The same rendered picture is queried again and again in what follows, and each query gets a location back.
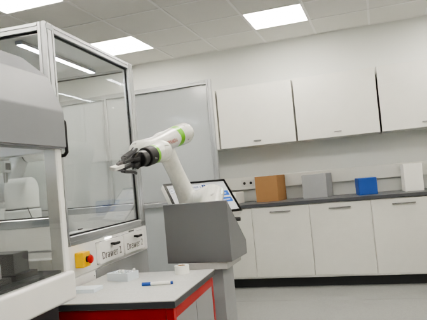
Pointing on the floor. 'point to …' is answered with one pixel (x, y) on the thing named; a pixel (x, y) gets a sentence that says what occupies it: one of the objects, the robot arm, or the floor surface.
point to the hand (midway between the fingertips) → (117, 167)
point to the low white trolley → (147, 298)
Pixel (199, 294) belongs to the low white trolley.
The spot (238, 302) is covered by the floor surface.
